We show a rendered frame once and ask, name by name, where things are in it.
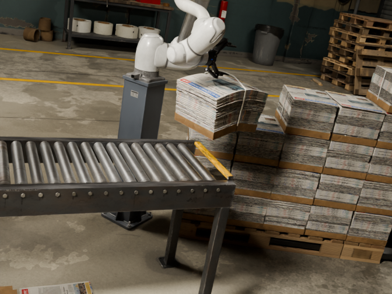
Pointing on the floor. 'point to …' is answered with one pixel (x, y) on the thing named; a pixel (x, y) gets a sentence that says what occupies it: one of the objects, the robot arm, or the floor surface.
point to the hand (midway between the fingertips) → (229, 59)
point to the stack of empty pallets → (347, 39)
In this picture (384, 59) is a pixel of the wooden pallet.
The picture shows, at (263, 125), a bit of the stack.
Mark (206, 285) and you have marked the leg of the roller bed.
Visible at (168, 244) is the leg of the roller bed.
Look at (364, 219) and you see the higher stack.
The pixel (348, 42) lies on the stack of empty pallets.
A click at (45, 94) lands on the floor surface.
